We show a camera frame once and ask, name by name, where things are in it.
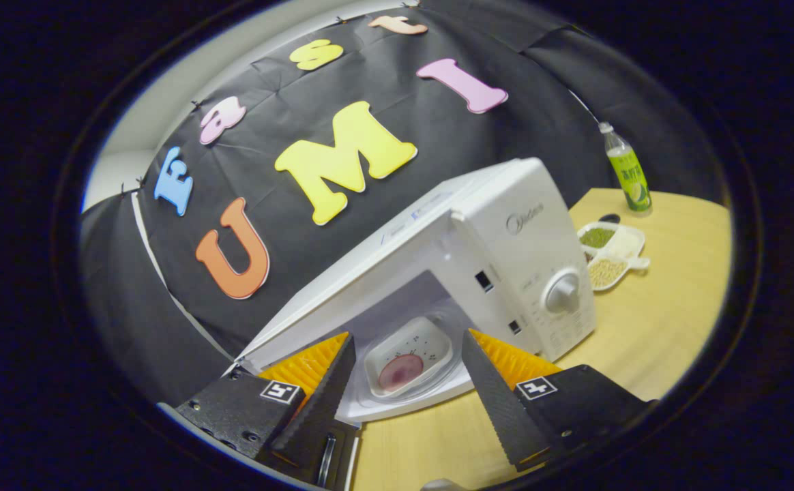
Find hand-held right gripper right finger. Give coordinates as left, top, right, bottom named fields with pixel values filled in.
left=460, top=328, right=655, bottom=473

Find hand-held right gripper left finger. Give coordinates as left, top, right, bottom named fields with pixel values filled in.
left=174, top=331, right=358, bottom=473

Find pink round food slice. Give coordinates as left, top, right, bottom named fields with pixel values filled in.
left=378, top=353, right=425, bottom=391

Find white square food plate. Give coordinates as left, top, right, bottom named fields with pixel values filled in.
left=363, top=316, right=454, bottom=399

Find white microwave oven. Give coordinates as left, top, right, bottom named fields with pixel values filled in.
left=233, top=158, right=597, bottom=490

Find white divided bean dish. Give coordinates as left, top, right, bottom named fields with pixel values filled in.
left=576, top=214, right=651, bottom=293

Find green label drink bottle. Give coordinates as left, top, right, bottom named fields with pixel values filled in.
left=598, top=121, right=653, bottom=218

